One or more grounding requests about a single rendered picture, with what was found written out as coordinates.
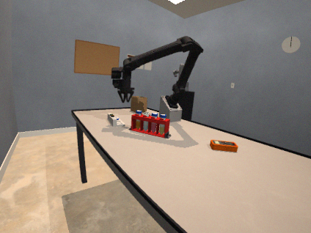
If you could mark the small open brown cardboard box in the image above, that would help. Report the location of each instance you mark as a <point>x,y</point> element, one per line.
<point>138,104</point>

